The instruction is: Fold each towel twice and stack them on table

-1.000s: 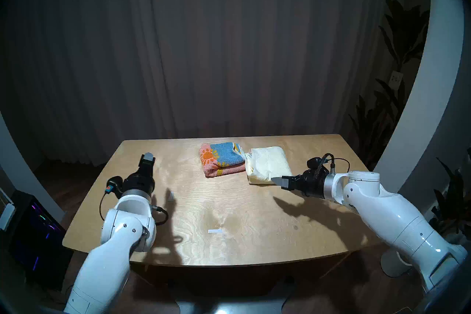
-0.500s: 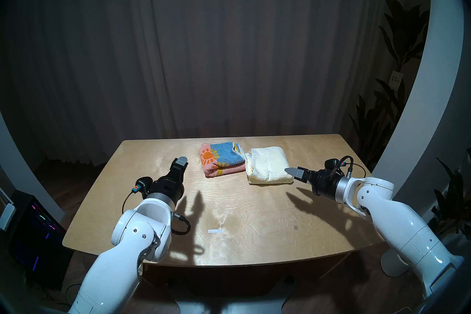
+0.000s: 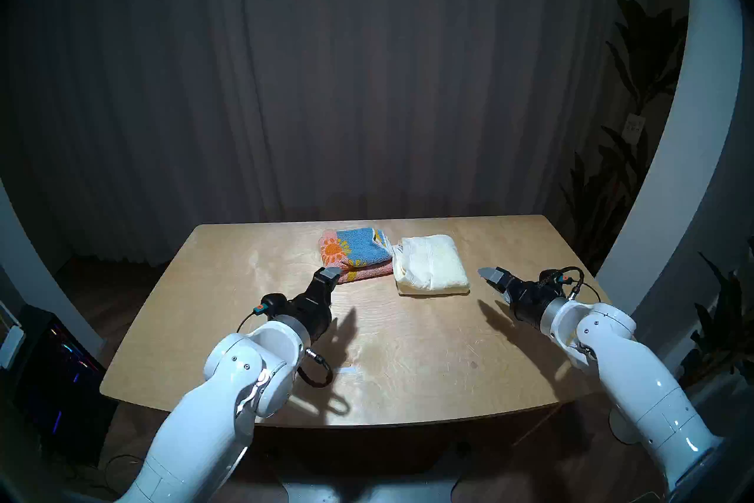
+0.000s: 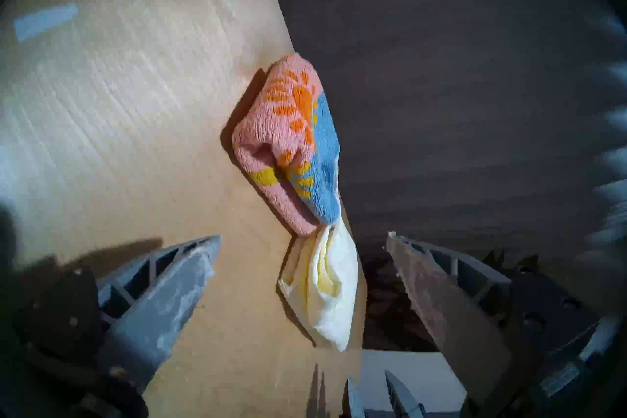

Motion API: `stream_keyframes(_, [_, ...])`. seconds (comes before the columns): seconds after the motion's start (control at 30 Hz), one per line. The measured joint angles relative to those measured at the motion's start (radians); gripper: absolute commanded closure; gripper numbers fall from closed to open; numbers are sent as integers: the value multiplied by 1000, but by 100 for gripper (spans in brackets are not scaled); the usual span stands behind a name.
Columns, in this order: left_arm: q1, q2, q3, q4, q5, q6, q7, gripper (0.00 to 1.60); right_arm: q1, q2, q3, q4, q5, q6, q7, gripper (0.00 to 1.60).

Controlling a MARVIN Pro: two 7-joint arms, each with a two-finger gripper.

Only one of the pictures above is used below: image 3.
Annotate black computer tower RGB lights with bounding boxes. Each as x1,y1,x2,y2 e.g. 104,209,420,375
12,304,118,467

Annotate small dark potted plant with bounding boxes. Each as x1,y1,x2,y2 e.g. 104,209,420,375
677,237,754,390

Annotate colourful sun print towel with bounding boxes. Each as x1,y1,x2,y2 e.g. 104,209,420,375
319,227,395,284

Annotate black floor cable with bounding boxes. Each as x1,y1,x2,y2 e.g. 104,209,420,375
59,452,151,499

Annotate white box device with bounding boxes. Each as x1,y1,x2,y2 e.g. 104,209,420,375
0,301,27,370

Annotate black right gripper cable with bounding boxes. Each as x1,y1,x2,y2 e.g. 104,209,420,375
537,265,586,301

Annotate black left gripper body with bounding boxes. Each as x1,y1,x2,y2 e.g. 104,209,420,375
287,276,336,344

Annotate tall dark leafy plant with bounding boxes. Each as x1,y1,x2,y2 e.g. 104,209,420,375
557,0,690,267

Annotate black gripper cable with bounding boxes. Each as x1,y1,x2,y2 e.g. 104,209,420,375
237,294,335,389
537,265,586,301

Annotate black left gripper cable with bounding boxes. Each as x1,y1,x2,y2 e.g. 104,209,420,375
237,294,335,389

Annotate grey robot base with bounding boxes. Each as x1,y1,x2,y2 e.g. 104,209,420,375
277,443,472,503

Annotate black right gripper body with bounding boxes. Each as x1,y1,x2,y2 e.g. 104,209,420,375
505,274,561,329

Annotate beige pleated curtain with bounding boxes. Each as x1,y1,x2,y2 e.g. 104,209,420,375
6,0,649,267

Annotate white round plant pot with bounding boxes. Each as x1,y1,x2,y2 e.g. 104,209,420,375
609,408,638,445

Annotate cream dotted towel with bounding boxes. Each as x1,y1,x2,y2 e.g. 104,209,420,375
391,234,471,297

